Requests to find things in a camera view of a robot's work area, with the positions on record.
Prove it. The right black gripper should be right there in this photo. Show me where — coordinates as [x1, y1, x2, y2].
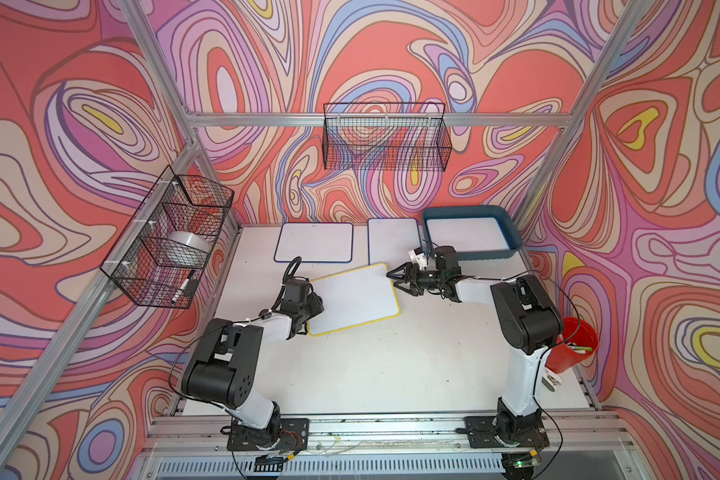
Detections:
[384, 263, 443, 296]

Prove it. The yellow-framed whiteboard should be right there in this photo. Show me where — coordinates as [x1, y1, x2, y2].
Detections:
[307, 263, 401, 337]

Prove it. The blue-framed whiteboard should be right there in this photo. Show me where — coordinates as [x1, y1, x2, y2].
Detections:
[273, 222, 354, 263]
[367, 218, 421, 268]
[426, 217, 509, 253]

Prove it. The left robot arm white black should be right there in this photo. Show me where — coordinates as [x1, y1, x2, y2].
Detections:
[178, 292, 324, 450]

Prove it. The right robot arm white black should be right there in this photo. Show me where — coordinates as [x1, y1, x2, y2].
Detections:
[386, 262, 564, 448]

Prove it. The teal plastic storage box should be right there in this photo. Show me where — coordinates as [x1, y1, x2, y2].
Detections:
[422, 205, 524, 261]

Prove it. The silver tape roll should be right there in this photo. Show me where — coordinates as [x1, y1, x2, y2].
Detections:
[158, 231, 211, 269]

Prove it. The red plastic cup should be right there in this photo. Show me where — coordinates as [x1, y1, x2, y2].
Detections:
[546, 317, 599, 374]

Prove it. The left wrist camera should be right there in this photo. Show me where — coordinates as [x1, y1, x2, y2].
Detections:
[281, 277, 313, 303]

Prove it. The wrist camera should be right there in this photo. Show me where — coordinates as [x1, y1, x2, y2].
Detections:
[281, 277, 313, 303]
[408, 246, 458, 270]

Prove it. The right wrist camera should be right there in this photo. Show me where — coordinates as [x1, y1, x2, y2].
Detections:
[408, 246, 458, 270]

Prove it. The marker in wire basket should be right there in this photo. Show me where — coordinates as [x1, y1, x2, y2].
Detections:
[171, 269, 196, 305]

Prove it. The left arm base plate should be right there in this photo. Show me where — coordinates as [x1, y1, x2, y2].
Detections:
[220, 417, 310, 453]

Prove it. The left black wire basket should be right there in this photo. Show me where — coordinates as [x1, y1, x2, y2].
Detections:
[100, 166, 234, 310]

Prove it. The black wire basket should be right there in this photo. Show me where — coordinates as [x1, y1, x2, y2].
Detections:
[100, 166, 234, 310]
[322, 100, 453, 172]

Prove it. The back black wire basket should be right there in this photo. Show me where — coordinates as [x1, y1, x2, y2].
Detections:
[322, 100, 453, 172]

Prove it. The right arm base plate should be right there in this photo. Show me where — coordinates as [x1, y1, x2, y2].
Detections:
[460, 413, 550, 450]

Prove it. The aluminium front rail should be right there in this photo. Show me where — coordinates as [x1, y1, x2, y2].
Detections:
[143, 410, 638, 457]

